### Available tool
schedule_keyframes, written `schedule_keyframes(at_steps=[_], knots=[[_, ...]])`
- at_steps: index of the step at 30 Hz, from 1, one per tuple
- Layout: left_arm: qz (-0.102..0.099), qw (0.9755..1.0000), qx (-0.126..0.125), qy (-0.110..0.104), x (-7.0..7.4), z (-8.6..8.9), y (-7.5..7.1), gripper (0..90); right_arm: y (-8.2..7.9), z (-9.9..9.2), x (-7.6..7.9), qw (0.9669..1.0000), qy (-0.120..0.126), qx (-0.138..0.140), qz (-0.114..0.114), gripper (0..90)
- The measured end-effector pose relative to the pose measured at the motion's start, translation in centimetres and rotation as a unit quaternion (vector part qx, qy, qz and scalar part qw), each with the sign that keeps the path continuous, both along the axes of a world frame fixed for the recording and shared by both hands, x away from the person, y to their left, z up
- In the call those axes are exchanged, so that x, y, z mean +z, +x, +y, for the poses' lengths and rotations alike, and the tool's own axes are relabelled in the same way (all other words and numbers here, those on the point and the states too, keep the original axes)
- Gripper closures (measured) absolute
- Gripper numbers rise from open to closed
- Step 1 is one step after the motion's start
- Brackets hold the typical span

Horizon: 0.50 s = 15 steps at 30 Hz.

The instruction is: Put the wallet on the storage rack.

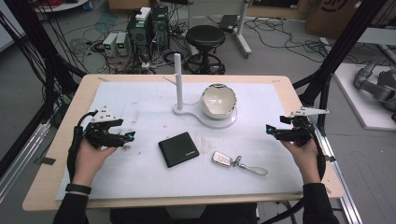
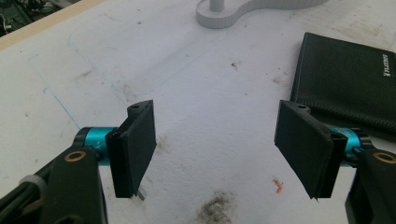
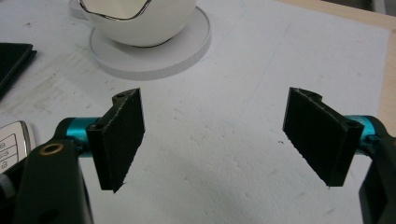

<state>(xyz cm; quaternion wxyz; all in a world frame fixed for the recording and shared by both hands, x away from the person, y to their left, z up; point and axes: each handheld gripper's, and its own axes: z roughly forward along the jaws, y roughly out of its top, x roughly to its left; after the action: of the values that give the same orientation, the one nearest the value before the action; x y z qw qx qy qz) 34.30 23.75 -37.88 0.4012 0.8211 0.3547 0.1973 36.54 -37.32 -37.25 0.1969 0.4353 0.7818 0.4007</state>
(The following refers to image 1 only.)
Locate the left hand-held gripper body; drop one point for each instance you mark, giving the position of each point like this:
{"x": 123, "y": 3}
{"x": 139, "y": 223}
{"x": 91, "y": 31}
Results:
{"x": 104, "y": 130}

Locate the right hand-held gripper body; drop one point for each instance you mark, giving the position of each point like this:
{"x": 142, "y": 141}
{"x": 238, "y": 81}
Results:
{"x": 300, "y": 129}

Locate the person's right hand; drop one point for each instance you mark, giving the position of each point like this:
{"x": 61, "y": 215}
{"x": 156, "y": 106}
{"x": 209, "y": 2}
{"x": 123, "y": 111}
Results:
{"x": 303, "y": 158}

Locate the person's left hand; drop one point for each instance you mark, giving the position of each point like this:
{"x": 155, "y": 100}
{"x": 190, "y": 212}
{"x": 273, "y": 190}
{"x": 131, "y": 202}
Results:
{"x": 90, "y": 161}

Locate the black leather wallet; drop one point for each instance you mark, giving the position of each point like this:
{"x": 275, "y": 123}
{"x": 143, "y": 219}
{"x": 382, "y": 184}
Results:
{"x": 178, "y": 149}

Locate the white table mat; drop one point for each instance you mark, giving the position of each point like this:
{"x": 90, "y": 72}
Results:
{"x": 155, "y": 183}

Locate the white egg-shaped bowl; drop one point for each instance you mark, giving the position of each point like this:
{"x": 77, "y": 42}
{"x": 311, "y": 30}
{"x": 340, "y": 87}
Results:
{"x": 218, "y": 104}

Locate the white floor board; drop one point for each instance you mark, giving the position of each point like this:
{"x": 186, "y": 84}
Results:
{"x": 355, "y": 105}

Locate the black wristband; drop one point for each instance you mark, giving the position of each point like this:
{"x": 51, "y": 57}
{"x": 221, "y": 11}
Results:
{"x": 77, "y": 188}

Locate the white stand with pole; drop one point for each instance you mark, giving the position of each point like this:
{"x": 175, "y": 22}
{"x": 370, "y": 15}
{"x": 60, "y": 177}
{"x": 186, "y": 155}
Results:
{"x": 178, "y": 81}

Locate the white power supply box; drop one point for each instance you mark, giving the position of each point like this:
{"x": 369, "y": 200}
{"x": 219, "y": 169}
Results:
{"x": 122, "y": 42}
{"x": 109, "y": 43}

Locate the white metal stand leg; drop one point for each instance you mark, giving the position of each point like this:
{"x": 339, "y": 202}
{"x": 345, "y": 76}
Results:
{"x": 243, "y": 31}

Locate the black computer tower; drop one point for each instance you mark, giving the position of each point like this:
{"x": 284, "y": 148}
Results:
{"x": 140, "y": 34}
{"x": 160, "y": 28}

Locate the black round stool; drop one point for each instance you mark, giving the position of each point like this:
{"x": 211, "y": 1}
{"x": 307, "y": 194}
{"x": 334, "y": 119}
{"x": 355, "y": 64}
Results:
{"x": 205, "y": 39}

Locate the brown cardboard box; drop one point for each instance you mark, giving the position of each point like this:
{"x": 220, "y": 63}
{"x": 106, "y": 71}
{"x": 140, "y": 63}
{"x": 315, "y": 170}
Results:
{"x": 330, "y": 17}

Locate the aluminium rail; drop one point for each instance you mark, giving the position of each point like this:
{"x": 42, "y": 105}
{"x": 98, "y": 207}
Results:
{"x": 21, "y": 158}
{"x": 341, "y": 183}

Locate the black frame post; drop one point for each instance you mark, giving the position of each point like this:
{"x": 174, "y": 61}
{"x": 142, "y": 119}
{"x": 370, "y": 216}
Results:
{"x": 339, "y": 49}
{"x": 34, "y": 40}

